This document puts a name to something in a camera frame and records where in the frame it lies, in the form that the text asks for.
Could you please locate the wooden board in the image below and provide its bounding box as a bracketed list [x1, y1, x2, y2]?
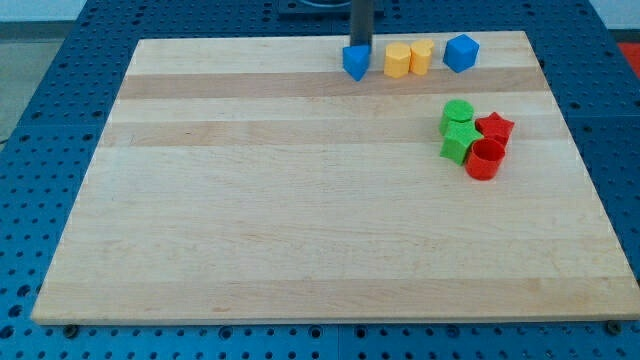
[31, 31, 639, 325]

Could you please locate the yellow hexagonal block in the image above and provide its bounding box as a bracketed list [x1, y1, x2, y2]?
[383, 42, 411, 79]

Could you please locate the yellow heart block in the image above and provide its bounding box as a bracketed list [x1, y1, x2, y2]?
[410, 39, 435, 75]

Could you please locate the red star block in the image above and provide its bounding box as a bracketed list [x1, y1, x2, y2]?
[475, 112, 515, 147]

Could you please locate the green star block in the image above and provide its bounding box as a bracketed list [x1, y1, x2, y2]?
[440, 121, 484, 166]

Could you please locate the green cylinder block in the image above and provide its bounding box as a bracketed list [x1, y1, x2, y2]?
[438, 99, 475, 135]

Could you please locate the red cylinder block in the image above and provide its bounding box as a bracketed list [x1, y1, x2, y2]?
[465, 138, 506, 180]

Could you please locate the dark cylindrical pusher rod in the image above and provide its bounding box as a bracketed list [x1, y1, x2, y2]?
[349, 0, 375, 46]

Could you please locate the blue cube block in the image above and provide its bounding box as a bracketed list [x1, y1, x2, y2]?
[443, 34, 480, 73]

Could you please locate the blue triangular block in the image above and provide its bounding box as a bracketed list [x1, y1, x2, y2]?
[342, 45, 371, 82]

